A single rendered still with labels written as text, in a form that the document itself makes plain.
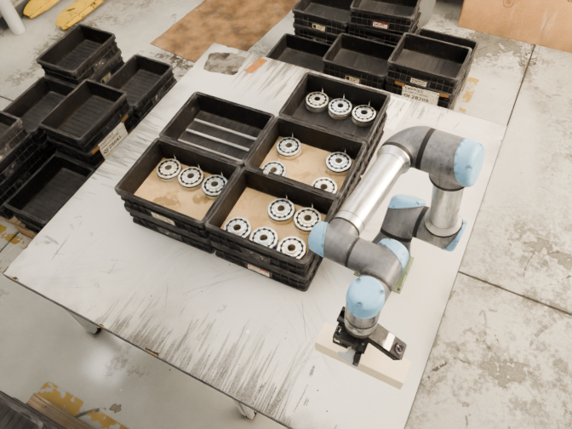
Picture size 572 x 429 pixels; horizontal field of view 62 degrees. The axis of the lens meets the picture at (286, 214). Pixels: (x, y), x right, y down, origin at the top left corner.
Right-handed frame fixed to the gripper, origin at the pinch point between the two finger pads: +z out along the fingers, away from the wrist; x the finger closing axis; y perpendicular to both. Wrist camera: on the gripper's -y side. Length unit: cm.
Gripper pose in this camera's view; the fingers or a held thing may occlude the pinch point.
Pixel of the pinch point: (362, 353)
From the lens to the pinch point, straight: 130.4
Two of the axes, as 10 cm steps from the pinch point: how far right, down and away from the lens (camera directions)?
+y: -8.9, -3.5, 3.0
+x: -4.5, 7.5, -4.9
